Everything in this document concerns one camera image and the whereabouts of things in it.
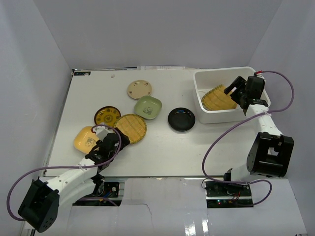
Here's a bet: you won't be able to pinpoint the rectangular bamboo tray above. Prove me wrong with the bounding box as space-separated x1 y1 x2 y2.
201 85 237 111

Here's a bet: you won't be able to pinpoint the round bamboo plate green rim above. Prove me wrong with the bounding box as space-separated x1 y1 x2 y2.
114 114 147 144

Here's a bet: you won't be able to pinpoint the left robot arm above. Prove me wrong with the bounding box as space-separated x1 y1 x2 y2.
18 128 130 233

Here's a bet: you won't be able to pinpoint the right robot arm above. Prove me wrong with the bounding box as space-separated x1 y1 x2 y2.
222 76 294 196

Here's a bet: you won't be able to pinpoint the white plastic bin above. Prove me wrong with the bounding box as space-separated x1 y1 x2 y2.
194 66 271 124

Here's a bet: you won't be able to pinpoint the yellow square panda plate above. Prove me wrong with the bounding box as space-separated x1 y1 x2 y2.
73 126 99 154

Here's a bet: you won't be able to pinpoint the brown yellow patterned plate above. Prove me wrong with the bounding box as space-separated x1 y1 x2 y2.
94 106 121 127

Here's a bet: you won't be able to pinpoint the green square panda plate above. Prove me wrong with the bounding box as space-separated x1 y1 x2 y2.
134 95 162 120

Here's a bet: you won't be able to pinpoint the black round plate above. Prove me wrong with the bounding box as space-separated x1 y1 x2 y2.
167 107 196 132

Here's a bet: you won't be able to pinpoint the beige round plate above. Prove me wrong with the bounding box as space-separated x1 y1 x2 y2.
127 80 153 100

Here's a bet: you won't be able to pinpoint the papers behind table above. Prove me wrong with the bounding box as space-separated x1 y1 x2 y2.
137 66 194 71

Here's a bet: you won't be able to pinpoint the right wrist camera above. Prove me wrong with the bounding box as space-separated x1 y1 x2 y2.
253 71 265 80

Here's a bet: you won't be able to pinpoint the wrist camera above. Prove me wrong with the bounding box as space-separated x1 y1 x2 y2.
253 71 265 80
94 126 111 141

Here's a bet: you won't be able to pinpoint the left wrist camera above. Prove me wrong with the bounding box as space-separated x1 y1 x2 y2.
94 126 111 141

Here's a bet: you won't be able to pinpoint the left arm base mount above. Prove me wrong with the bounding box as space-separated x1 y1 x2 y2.
73 181 122 207

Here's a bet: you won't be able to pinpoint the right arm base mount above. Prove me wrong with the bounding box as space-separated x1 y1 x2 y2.
201 180 253 209

